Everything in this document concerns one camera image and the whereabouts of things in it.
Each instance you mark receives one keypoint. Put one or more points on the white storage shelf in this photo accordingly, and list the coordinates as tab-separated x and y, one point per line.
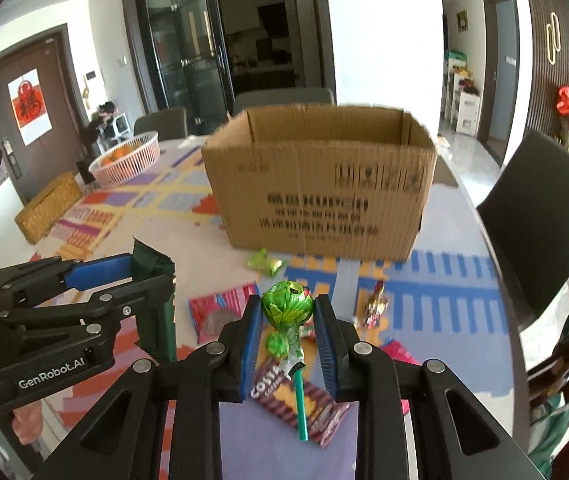
464	110

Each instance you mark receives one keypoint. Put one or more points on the green lollipop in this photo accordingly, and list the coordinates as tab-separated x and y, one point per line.
284	300

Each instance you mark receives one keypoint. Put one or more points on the grey dining chair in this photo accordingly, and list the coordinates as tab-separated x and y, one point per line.
284	97
162	122

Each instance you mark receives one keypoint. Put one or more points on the cardboard box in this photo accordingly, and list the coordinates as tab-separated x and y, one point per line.
314	185

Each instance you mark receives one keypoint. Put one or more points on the dark green snack packet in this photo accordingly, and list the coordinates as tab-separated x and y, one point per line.
157	332

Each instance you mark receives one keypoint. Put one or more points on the orange fruit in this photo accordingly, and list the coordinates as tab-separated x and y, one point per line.
133	148
110	156

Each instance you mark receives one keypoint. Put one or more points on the small wall picture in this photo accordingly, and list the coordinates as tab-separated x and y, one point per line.
462	21

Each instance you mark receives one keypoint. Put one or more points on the red white door poster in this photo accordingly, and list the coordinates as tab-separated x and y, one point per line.
29	105

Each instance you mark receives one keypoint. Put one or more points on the light green candy packet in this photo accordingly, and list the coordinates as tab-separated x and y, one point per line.
264	262

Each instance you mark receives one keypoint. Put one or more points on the gold wall ornament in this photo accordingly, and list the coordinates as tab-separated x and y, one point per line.
552	40

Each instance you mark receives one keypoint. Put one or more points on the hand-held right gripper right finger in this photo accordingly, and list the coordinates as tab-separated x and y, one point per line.
325	355

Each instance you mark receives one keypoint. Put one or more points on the colourful patterned tablecloth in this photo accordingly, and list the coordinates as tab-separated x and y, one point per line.
139	205

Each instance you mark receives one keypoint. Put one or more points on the person's left hand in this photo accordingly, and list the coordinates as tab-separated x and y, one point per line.
27	422

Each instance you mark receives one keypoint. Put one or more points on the pink plastic basket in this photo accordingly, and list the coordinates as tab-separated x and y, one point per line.
124	167

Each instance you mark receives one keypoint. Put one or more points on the dark glass cabinet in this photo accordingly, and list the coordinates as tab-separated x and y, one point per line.
184	35

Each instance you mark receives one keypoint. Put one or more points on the brown interior door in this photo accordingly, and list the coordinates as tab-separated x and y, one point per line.
502	75

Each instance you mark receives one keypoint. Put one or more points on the brown entrance door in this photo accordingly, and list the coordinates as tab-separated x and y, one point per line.
59	125

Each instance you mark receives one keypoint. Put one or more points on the gold red wrapped candy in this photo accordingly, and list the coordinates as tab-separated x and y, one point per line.
374	307

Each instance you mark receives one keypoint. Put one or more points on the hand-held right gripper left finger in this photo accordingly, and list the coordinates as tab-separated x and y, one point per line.
250	355

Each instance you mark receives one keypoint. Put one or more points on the brown coffee snack packet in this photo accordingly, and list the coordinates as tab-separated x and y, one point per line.
274	391

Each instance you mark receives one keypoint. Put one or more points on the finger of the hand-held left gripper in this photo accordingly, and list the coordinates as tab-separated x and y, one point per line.
94	269
129	295

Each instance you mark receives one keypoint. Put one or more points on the dark dining chair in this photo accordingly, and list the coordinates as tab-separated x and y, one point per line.
544	220

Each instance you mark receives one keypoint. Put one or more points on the yellow woven box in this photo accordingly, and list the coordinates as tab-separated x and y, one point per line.
47	207

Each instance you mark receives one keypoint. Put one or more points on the small pink snack packet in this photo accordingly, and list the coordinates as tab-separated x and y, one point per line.
400	352

